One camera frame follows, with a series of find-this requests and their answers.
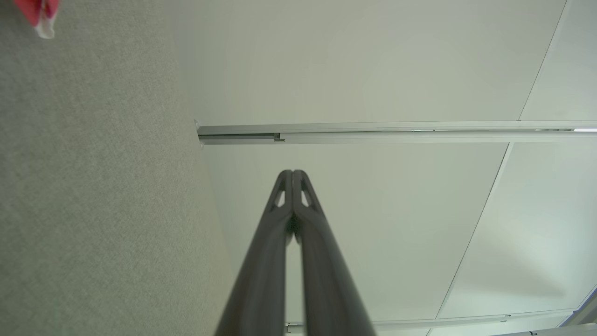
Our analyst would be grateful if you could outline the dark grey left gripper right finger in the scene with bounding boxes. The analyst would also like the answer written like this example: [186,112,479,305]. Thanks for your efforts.
[292,170,376,336]

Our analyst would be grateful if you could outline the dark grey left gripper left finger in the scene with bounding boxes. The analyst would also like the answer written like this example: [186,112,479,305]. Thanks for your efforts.
[215,170,293,336]

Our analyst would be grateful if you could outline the red and white garment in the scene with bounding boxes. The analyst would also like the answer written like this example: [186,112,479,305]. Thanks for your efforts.
[13,0,61,39]

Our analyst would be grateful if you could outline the grey aluminium partition post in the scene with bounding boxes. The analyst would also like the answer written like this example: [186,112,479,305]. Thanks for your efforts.
[194,119,597,146]

